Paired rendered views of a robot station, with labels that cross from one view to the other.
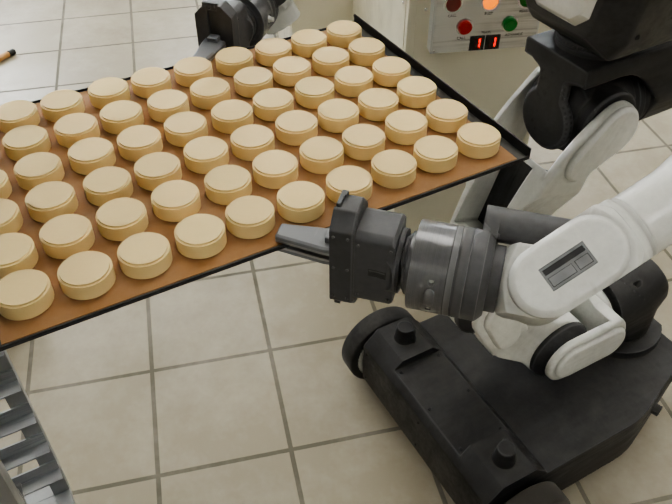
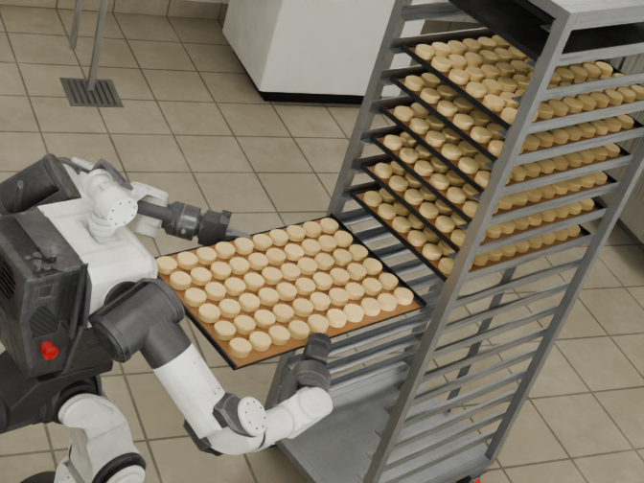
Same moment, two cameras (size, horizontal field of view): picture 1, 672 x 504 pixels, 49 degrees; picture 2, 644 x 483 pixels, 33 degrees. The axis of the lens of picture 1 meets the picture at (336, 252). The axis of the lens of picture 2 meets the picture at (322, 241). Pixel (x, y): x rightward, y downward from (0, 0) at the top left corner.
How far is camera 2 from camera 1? 3.06 m
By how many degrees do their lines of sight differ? 101
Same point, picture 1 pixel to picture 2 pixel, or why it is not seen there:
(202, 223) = (279, 236)
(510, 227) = (165, 207)
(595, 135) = not seen: hidden behind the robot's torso
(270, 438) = not seen: outside the picture
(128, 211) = (309, 243)
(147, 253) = (293, 228)
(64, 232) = (327, 239)
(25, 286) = (328, 222)
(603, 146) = not seen: hidden behind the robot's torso
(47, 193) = (343, 255)
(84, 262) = (313, 227)
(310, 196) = (240, 241)
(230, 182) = (274, 251)
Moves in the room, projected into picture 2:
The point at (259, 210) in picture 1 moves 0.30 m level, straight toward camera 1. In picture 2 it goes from (259, 238) to (232, 171)
